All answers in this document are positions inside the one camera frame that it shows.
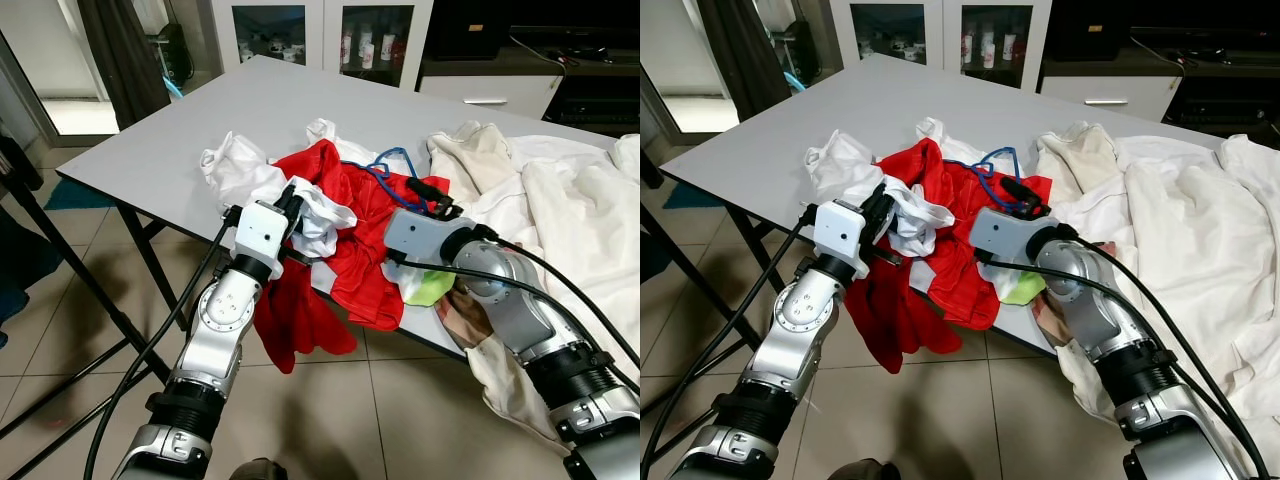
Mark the blue plastic clothes hanger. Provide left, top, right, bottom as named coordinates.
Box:
left=940, top=147, right=1043, bottom=217
left=340, top=148, right=443, bottom=217

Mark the cream garment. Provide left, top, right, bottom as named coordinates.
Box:
left=428, top=120, right=522, bottom=212
left=1035, top=120, right=1127, bottom=207

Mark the lime green cloth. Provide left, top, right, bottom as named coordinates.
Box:
left=405, top=270, right=457, bottom=309
left=995, top=270, right=1047, bottom=307

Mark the black table leg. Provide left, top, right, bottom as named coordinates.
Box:
left=725, top=205, right=802, bottom=322
left=115, top=205, right=187, bottom=322

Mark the white button shirt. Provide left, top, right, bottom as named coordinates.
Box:
left=1060, top=135, right=1280, bottom=477
left=465, top=135, right=641, bottom=447

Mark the black audio speaker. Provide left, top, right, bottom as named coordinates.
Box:
left=425, top=0, right=512, bottom=62
left=1045, top=0, right=1132, bottom=62

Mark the black device with light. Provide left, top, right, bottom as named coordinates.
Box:
left=780, top=20, right=817, bottom=87
left=160, top=20, right=197, bottom=87

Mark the teal floor mat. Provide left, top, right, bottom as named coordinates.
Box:
left=45, top=178, right=121, bottom=212
left=665, top=180, right=727, bottom=210

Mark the black set-top box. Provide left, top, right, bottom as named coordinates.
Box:
left=545, top=75, right=641, bottom=137
left=1165, top=75, right=1280, bottom=137

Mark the white glass door cabinet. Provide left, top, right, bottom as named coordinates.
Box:
left=210, top=0, right=437, bottom=91
left=828, top=0, right=1054, bottom=91

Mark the dark grey curtain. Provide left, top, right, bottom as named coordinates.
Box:
left=698, top=0, right=792, bottom=122
left=78, top=0, right=173, bottom=130

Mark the dark TV stand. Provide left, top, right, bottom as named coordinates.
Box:
left=415, top=0, right=641, bottom=139
left=1035, top=0, right=1280, bottom=139

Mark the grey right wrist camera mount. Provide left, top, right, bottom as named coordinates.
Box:
left=385, top=208, right=471, bottom=271
left=968, top=208, right=1051, bottom=271

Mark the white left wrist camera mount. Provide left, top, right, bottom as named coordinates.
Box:
left=812, top=198, right=871, bottom=267
left=235, top=200, right=293, bottom=267

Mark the white drawer with handle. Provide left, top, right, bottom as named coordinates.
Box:
left=420, top=75, right=562, bottom=120
left=1040, top=75, right=1182, bottom=123

